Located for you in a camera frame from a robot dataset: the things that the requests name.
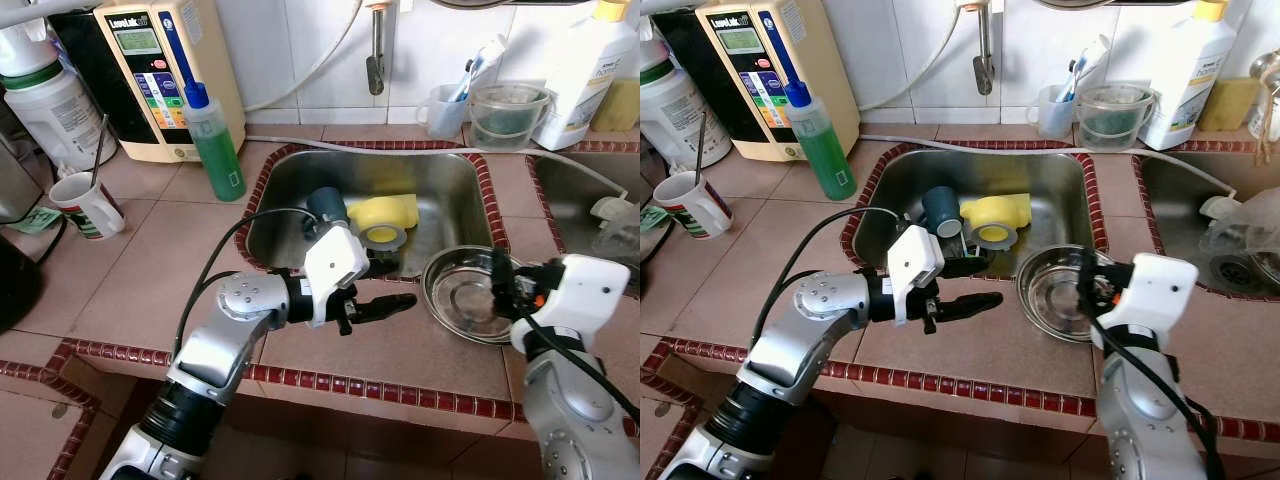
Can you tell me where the stainless steel dish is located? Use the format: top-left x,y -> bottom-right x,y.
1015,245 -> 1111,344
420,245 -> 526,346

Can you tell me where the yellow plastic bowl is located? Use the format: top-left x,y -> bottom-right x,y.
960,192 -> 1031,251
345,192 -> 421,253

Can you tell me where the teal ceramic mug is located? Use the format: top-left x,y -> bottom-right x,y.
303,186 -> 349,236
920,186 -> 963,239

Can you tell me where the stainless steel sink basin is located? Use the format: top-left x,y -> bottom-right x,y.
840,142 -> 1109,281
237,140 -> 498,281
1132,150 -> 1280,301
525,145 -> 641,296

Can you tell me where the clear plastic bag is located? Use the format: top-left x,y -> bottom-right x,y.
590,195 -> 641,266
1197,188 -> 1280,291

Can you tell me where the clear plastic pail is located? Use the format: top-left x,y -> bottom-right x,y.
468,82 -> 553,153
1075,82 -> 1159,153

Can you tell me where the clear toothbrush cup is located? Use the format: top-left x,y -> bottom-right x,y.
417,84 -> 466,141
1027,84 -> 1076,141

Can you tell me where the green dish soap bottle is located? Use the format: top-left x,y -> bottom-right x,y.
785,82 -> 858,201
183,82 -> 248,203

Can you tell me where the thin white tube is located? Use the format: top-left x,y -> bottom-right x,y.
858,0 -> 976,113
243,0 -> 366,113

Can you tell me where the white striped mug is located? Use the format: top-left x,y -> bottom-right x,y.
655,172 -> 734,241
48,172 -> 126,241

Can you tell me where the blue white toothbrush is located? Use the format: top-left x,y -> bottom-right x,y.
1065,35 -> 1111,103
455,35 -> 509,103

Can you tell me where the mustard yellow sponge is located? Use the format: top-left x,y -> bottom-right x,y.
1198,78 -> 1259,134
590,80 -> 641,134

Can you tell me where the white bottle yellow cap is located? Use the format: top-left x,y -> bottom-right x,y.
1140,0 -> 1238,153
533,0 -> 638,153

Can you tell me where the large white canister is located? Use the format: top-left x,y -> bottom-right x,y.
0,0 -> 119,171
640,30 -> 734,171

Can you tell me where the beige water ionizer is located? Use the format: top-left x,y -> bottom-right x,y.
652,0 -> 861,163
48,0 -> 246,163

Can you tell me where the chrome gooseneck faucet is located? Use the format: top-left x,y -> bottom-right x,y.
1248,50 -> 1280,166

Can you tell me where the black appliance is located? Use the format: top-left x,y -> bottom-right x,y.
0,235 -> 46,336

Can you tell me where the grey metal pot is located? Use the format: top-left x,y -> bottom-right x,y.
0,130 -> 41,226

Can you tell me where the white water hose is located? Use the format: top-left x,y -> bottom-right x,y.
245,133 -> 631,201
860,133 -> 1241,201

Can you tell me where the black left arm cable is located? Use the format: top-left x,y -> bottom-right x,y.
172,207 -> 321,361
750,207 -> 901,351

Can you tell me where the chrome wall tap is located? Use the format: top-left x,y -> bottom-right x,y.
975,8 -> 996,97
366,8 -> 387,97

